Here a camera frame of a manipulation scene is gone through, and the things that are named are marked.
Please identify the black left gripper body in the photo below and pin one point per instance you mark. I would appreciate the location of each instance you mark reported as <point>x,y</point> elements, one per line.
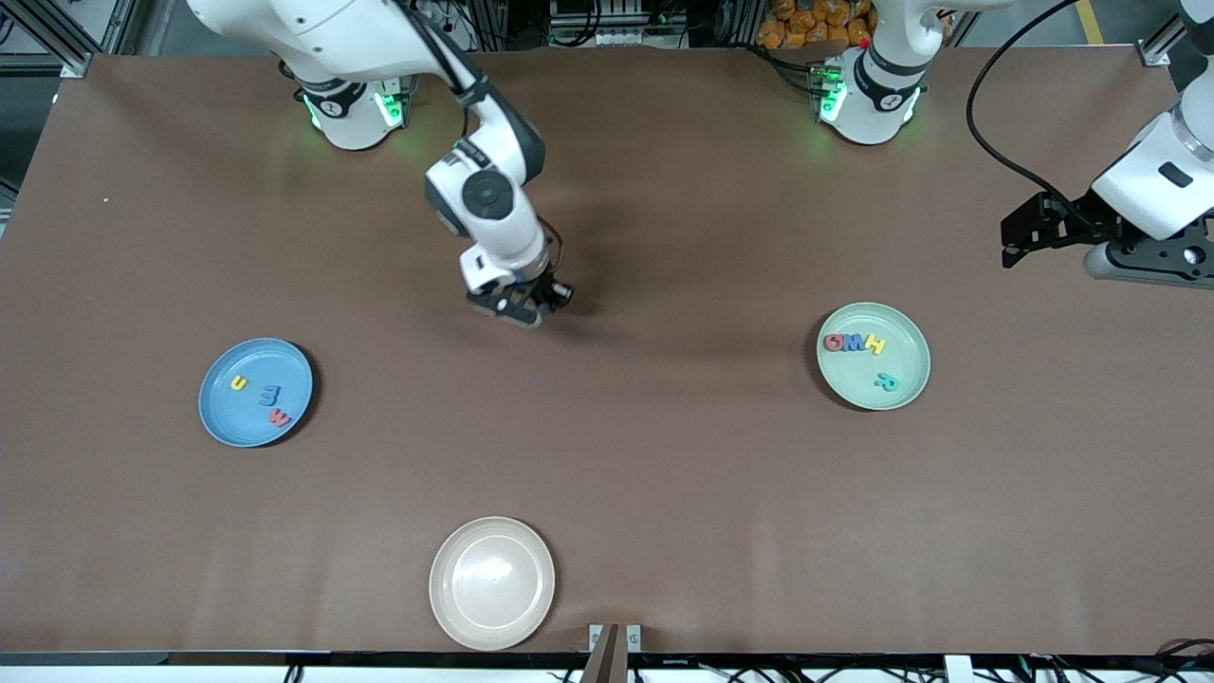
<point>1075,229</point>

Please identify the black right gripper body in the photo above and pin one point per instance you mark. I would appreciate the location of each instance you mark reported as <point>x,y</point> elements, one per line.
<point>543,287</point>

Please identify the yellow uppercase H letter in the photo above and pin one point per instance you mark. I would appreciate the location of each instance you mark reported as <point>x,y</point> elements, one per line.
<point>876,345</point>

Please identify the blue uppercase W letter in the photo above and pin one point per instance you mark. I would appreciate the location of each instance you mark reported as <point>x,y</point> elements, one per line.
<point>856,343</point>

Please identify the teal uppercase R letter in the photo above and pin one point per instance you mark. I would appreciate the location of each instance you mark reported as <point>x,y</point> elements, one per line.
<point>887,381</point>

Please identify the red uppercase Q letter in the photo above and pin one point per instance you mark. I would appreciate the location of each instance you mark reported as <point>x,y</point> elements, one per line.
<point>836,341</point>

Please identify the blue lowercase m letter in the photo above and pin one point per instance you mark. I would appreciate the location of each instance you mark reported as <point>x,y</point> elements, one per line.
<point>270,395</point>

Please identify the red lowercase w letter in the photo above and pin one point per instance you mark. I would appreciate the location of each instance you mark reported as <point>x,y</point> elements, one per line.
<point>280,416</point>

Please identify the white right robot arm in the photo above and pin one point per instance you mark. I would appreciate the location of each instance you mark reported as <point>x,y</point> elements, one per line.
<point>313,28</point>

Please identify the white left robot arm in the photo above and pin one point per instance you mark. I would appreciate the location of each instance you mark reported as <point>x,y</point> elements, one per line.
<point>882,85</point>

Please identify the green plate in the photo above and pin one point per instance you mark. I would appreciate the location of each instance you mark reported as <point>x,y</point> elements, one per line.
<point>854,379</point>

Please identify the large table cover sheet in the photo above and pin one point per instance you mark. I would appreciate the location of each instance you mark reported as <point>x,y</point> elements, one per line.
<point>664,522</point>

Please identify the white power strip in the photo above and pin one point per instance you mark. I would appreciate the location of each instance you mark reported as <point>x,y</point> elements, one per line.
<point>463,38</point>

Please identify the metal equipment rack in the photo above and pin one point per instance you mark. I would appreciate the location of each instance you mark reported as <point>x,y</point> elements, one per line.
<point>616,24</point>

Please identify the beige plate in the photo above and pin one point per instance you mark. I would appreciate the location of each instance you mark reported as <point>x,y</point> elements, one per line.
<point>491,583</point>

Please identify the orange packet pile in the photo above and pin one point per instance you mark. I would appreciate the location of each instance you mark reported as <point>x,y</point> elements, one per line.
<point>816,24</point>

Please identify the blue plate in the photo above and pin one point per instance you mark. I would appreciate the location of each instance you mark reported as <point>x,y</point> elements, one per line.
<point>247,422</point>

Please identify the aluminium frame post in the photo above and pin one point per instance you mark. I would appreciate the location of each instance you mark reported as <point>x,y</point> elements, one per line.
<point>71,64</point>
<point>1162,47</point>

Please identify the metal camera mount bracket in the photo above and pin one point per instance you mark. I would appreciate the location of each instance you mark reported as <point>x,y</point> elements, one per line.
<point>615,655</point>

